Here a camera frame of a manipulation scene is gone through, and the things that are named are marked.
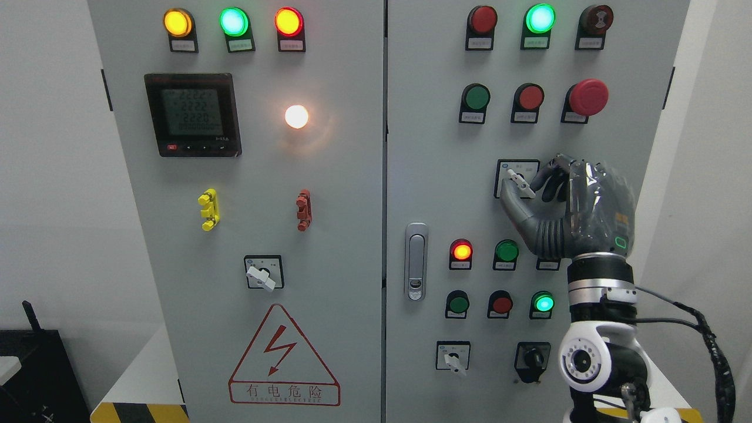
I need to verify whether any gray rotary switch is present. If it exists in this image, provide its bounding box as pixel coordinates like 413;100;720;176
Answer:
494;159;540;200
435;341;472;377

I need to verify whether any gray electrical cabinet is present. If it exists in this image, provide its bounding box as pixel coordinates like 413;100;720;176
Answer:
88;1;690;422

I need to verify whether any lit red indicator lamp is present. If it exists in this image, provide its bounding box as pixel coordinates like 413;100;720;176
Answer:
449;239;473;270

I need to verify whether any green push button lower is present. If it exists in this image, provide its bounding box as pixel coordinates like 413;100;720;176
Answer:
444;290;470;319

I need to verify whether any white glowing lamp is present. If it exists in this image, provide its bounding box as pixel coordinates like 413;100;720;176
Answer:
284;104;310;129

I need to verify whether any green indicator lamp middle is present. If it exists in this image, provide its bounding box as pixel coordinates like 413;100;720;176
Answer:
492;239;519;271

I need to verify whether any green indicator lamp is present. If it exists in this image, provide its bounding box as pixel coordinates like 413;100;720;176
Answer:
219;7;256;53
492;239;519;271
519;3;556;51

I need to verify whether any green push button upper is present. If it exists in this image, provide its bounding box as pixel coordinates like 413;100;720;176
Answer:
458;83;491;124

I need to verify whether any red push button lower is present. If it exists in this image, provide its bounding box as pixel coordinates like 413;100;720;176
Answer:
487;291;513;319

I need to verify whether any red push button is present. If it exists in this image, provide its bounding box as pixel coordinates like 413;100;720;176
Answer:
510;83;545;124
487;291;513;319

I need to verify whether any red high voltage warning sticker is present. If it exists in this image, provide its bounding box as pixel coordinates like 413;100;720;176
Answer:
228;304;341;407

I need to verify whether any lit green push button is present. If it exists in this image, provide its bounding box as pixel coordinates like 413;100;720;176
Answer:
529;291;555;320

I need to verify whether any red push button upper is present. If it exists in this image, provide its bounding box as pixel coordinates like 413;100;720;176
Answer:
510;83;545;124

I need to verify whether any digital power meter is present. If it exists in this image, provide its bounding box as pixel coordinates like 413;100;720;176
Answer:
143;73;242;157

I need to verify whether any red-orange indicator lamp top left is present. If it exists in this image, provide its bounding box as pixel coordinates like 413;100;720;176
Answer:
274;7;306;52

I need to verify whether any red indicator lamp top right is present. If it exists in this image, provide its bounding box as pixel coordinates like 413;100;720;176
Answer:
465;5;499;51

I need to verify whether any green indicator lamp top left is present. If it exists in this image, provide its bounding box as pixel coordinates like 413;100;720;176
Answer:
219;7;256;53

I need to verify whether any red emergency stop button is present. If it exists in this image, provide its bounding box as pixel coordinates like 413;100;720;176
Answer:
560;78;609;124

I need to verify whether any green indicator lamp top right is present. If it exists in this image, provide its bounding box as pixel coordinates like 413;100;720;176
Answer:
519;3;556;51

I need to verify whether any yellow indicator lamp top left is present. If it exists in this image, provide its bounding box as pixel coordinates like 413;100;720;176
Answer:
162;8;199;53

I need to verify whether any dark red buzzer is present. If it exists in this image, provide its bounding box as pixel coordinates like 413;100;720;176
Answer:
575;5;613;51

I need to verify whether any black box with antenna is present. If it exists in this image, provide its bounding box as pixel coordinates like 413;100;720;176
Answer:
1;301;90;422

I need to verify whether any silver door latch handle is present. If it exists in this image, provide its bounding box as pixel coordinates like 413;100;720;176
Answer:
404;222;429;301

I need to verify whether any red toggle handle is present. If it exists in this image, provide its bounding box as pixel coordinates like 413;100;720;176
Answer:
296;189;312;232

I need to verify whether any left door rotary switch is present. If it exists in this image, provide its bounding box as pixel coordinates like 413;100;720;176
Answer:
244;254;285;292

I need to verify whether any yellow toggle handle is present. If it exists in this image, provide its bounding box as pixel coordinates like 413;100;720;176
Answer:
197;188;220;232

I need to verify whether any black key selector switch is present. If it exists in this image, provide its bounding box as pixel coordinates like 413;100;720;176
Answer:
515;342;552;384

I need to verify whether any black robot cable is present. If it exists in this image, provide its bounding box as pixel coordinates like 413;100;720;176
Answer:
633;286;737;423

